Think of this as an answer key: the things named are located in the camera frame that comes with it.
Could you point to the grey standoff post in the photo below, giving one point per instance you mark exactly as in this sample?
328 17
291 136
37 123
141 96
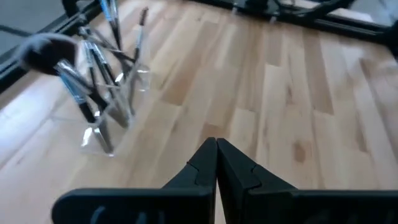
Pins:
234 11
273 19

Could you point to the black metal frame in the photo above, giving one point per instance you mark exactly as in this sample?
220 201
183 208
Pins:
342 26

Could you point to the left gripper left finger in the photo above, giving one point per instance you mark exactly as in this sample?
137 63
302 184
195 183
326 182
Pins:
174 202

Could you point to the clear acrylic organizer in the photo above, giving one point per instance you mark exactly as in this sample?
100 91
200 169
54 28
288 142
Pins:
102 137

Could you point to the thin black makeup brush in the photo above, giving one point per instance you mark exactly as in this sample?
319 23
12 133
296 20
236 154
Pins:
105 62
93 68
140 34
112 18
102 43

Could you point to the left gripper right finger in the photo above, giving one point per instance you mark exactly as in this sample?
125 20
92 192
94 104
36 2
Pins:
248 202

